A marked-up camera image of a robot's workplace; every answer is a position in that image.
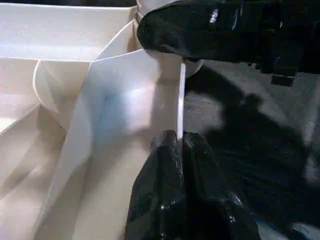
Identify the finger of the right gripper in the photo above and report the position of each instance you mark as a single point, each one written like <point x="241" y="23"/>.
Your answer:
<point x="195" y="27"/>

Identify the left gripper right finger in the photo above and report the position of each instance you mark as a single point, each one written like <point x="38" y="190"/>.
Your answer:
<point x="212" y="205"/>

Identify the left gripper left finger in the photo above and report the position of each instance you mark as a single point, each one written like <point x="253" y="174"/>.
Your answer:
<point x="160" y="200"/>

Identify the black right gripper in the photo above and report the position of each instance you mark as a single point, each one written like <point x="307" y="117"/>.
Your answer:
<point x="282" y="32"/>

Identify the white plastic table top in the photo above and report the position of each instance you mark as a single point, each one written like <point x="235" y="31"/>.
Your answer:
<point x="75" y="125"/>

